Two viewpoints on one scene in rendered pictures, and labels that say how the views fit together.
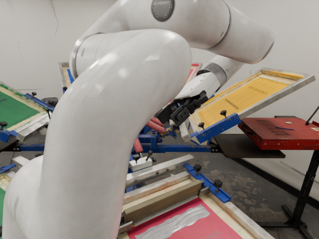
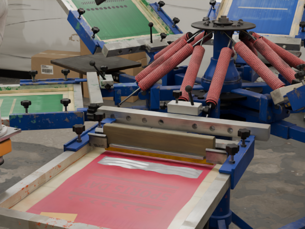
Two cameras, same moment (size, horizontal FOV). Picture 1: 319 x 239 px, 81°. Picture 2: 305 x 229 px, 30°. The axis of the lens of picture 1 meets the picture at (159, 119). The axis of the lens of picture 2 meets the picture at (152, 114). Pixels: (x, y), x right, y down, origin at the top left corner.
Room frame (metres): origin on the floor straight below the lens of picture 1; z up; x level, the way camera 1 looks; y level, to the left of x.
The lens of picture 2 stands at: (-0.49, -1.47, 1.70)
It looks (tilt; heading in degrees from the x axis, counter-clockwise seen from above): 17 degrees down; 51
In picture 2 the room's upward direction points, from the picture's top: straight up
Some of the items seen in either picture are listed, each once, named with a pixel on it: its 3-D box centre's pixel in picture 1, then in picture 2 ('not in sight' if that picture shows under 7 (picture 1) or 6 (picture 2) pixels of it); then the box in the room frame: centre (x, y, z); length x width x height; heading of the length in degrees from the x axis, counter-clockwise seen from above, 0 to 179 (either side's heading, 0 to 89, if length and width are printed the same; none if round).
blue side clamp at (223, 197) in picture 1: (205, 186); (237, 161); (0.85, -0.26, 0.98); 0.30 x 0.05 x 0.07; 29
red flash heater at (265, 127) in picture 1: (285, 132); not in sight; (1.41, -1.04, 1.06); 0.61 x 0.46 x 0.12; 89
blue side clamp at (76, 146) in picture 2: not in sight; (90, 141); (0.58, 0.22, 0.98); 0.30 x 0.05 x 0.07; 29
